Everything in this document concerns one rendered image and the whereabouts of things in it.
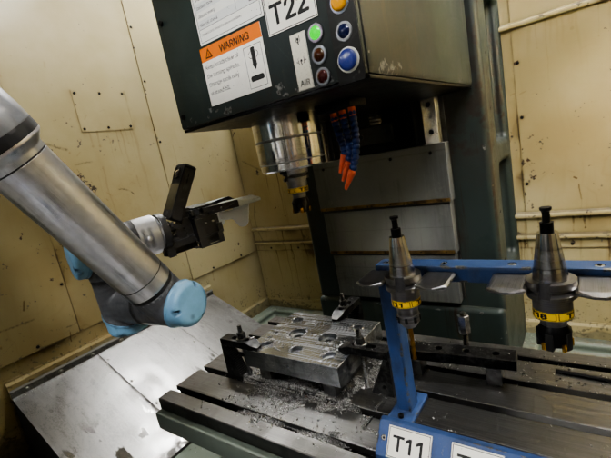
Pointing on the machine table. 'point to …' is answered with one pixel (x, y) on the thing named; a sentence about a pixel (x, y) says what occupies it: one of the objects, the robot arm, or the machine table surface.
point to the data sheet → (224, 16)
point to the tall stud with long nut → (464, 326)
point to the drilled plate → (303, 364)
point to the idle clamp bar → (465, 354)
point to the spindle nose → (288, 142)
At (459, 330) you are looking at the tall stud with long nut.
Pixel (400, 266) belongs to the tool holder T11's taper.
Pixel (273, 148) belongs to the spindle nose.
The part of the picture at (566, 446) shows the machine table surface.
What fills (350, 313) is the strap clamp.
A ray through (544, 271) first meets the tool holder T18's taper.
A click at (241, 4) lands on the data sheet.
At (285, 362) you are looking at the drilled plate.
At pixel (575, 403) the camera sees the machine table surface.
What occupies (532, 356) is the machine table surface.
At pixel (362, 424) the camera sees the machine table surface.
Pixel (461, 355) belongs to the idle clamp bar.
